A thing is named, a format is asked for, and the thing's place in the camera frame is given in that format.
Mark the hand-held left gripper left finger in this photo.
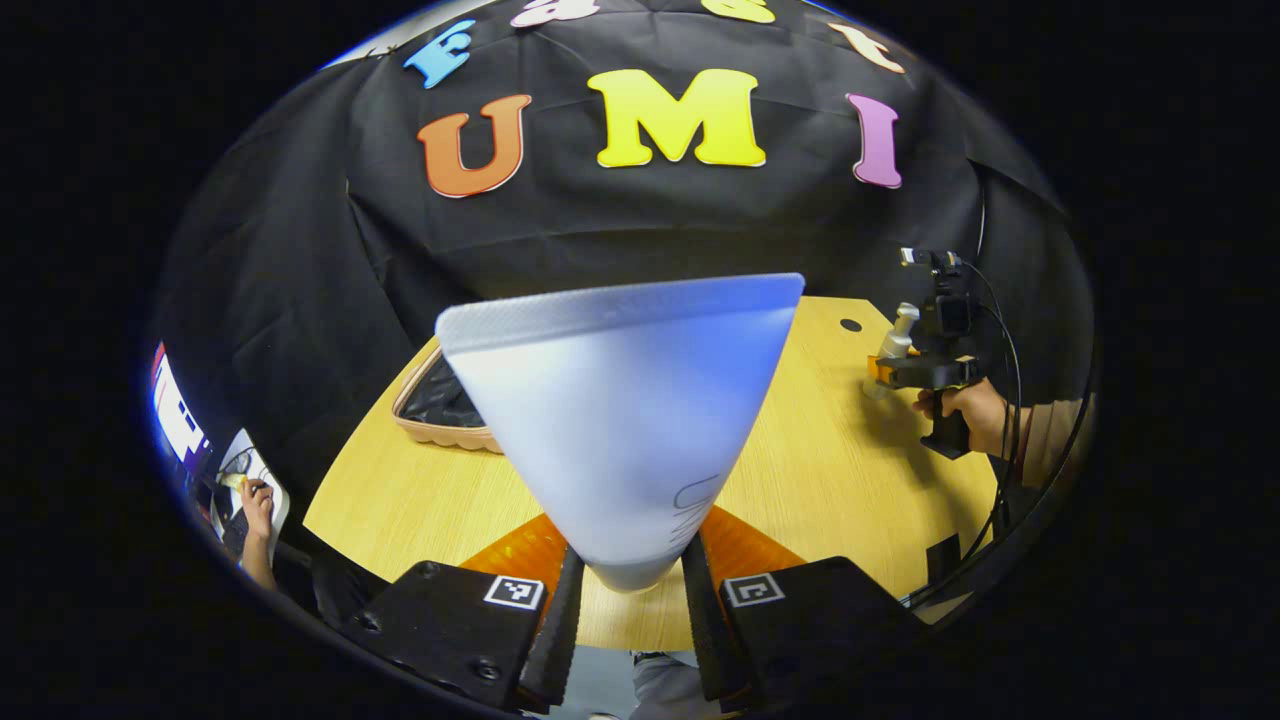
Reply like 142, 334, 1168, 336
340, 513, 587, 716

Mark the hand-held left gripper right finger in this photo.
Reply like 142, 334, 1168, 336
680, 505, 926, 716

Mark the white pump bottle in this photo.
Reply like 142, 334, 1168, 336
862, 302, 921, 401

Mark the white skin care tube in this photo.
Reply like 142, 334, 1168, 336
435, 272, 806, 593

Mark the person's grey trouser leg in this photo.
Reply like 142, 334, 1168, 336
560, 645, 731, 720

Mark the black backdrop cloth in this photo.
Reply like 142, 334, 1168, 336
150, 0, 1096, 501

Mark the white paper sheet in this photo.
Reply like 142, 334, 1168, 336
212, 428, 293, 561

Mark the computer monitor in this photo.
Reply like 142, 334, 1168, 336
150, 342, 213, 479

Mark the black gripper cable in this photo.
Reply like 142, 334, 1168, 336
958, 258, 1023, 571

